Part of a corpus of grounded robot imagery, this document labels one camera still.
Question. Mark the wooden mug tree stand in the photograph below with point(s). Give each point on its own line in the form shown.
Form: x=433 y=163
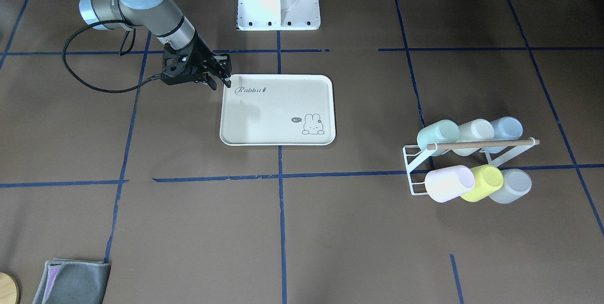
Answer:
x=9 y=290

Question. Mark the grey cup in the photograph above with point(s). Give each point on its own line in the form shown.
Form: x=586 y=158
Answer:
x=517 y=183

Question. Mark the grey folded cloth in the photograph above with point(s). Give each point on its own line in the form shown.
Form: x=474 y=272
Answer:
x=71 y=281

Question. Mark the white rabbit serving tray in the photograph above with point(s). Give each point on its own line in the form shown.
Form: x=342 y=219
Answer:
x=278 y=109

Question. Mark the yellow cup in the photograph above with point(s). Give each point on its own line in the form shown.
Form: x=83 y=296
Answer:
x=488 y=179

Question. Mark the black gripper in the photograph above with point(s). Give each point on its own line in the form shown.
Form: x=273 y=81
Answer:
x=202 y=52

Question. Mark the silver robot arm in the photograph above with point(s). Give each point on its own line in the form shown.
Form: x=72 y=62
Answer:
x=164 y=19

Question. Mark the green cup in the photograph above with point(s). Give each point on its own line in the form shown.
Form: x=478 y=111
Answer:
x=441 y=132

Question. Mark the pink cup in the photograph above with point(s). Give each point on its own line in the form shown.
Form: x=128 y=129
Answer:
x=448 y=183

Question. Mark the blue cup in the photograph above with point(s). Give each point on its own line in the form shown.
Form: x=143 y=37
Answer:
x=505 y=128

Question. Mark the cream cup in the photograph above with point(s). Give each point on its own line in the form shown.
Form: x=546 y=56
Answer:
x=476 y=130

